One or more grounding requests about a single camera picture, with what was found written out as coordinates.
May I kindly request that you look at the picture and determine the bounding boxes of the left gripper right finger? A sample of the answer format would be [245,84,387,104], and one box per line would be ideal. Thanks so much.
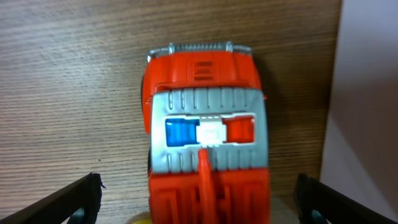
[294,174,397,224]

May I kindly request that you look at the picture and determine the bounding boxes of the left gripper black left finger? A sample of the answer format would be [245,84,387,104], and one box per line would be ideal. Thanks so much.
[1,172,104,224]

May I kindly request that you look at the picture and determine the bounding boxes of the yellow cat rattle drum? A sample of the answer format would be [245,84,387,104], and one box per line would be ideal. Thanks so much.
[127,217,152,224]

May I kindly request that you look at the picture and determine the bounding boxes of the red toy fire truck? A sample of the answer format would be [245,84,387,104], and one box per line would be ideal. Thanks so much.
[141,41,271,223]

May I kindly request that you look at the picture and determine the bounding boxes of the white box pink interior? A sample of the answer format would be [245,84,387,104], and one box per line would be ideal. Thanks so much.
[320,0,397,220]

